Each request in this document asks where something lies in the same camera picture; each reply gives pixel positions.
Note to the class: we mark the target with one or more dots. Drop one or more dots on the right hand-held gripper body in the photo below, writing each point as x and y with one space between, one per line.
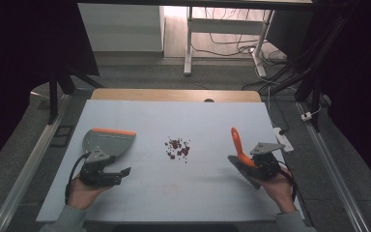
266 166

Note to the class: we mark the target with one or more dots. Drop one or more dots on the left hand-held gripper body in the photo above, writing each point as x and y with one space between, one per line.
93 172

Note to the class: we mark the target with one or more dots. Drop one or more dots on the grey dustpan with orange edge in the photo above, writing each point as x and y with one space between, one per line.
109 141

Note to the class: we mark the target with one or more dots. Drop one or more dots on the pile of red-brown crumbs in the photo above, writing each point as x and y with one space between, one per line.
177 149

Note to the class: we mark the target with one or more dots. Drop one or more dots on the person's left hand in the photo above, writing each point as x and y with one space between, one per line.
82 195

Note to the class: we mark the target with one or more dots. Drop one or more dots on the person's right hand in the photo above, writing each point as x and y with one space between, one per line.
281 191

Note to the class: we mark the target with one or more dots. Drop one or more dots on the white power strip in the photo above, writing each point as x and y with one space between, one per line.
283 139

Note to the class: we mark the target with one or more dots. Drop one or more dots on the small white plug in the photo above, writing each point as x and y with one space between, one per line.
306 116

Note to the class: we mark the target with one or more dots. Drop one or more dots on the black tripod stand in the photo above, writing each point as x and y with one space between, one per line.
315 96
53 96

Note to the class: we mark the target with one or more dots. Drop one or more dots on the wooden table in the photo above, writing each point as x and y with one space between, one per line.
174 95

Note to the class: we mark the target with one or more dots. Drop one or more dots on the black curtain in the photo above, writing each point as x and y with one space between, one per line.
364 80
19 64

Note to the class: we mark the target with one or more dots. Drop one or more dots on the white cabinet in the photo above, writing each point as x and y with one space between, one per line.
120 27

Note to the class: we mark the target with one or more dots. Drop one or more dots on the black floor bracket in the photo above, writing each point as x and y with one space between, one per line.
62 136

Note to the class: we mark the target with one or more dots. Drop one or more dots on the aluminium rail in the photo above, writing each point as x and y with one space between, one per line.
331 167
29 167

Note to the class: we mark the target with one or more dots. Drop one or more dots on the white desk frame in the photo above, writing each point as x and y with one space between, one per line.
225 26

